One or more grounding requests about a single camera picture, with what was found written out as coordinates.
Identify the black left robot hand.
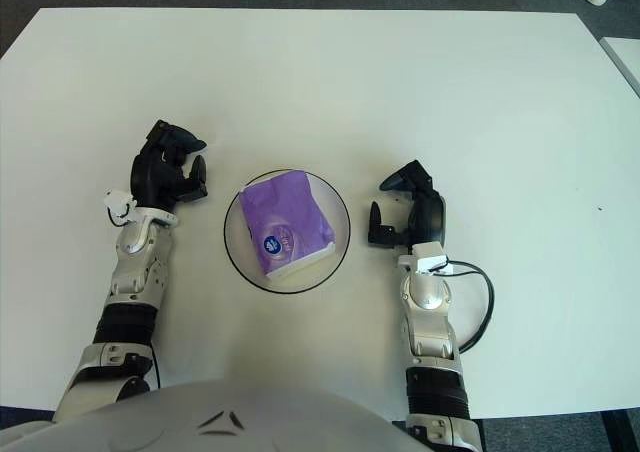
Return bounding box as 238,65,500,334
129,119,209,213

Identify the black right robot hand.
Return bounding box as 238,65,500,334
367,159,447,248

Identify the purple tissue paper pack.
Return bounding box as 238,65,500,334
237,169,336,280

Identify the white plate with black rim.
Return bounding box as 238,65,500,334
222,170,352,294

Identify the grey robot torso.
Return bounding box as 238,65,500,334
0,377,426,452

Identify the white side table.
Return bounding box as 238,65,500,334
601,36,640,97

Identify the black table leg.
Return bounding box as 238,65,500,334
601,410,634,452

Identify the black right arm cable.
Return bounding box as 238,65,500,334
443,259,496,354

